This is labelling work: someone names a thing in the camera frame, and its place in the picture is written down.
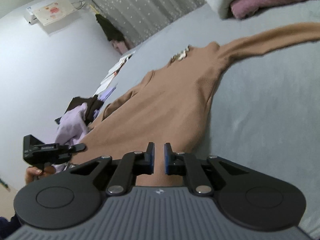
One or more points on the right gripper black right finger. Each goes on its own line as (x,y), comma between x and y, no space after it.
(247,197)

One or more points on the person's left hand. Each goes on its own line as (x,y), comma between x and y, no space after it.
(33,173)

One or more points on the pink hanging garment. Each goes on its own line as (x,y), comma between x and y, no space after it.
(121,46)

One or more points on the violet folded cloth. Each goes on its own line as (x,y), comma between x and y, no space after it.
(102,97)

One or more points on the grey bed sheet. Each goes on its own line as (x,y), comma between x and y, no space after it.
(265,113)

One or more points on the dark hanging garment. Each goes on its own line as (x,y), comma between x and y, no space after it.
(111,32)

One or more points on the covered wall air conditioner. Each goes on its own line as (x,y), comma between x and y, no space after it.
(52,12)

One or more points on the light purple knit garment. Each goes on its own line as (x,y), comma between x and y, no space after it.
(72,127)

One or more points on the open books and papers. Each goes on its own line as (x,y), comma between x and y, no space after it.
(113,72)

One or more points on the brown knit sweater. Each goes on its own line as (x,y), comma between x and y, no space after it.
(171,104)

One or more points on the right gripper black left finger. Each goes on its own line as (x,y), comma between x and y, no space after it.
(75,195)

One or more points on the grey patterned curtain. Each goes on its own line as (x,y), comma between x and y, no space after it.
(140,19)

